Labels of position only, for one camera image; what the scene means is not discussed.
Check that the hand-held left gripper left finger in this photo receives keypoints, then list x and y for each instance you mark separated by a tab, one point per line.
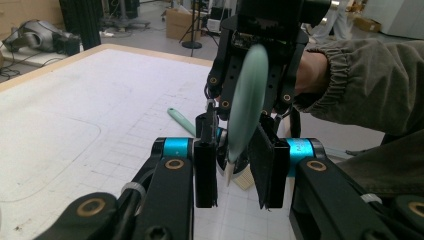
205	173

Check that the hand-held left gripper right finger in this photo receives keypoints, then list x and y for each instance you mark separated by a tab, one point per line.
273	173

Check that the black tripod stand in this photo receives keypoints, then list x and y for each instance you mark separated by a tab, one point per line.
192	44

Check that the brown cardboard box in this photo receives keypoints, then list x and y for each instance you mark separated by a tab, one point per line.
180	25
30	11

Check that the white grid mat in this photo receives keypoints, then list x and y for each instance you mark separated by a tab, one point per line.
83	116

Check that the white floor board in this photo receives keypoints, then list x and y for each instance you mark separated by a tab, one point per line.
30	58

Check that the grey rounded device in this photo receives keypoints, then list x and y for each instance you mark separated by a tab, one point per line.
33	35

